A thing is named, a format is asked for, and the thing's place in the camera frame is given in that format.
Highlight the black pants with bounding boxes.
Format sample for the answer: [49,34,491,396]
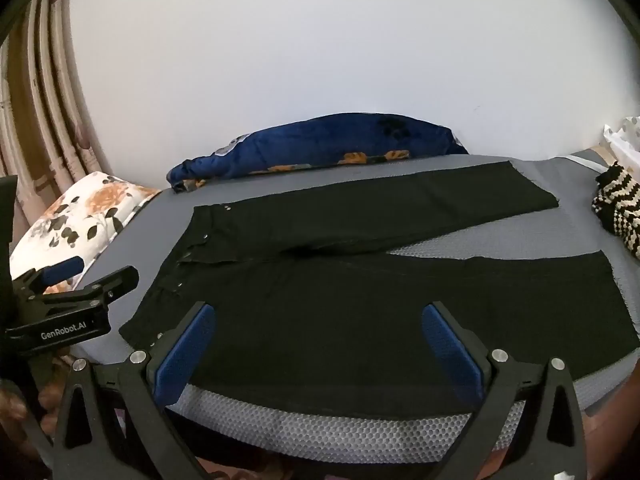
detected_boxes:
[120,162,639,418]

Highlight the person's left hand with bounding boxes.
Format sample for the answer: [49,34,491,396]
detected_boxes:
[1,348,74,460]

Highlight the beige curtain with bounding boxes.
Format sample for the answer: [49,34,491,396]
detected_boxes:
[1,0,110,240]

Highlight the blue floral blanket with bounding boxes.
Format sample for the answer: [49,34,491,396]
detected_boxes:
[166,113,466,193]

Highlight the black white knitted cloth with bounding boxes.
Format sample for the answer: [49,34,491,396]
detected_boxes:
[591,162,640,259]

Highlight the white floral pillow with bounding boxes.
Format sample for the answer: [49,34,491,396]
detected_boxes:
[10,171,158,278]

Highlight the white dotted cloth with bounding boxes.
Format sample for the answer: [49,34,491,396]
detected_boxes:
[603,116,639,166]

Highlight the grey mesh mattress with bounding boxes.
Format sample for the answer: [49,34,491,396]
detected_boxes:
[84,155,639,464]

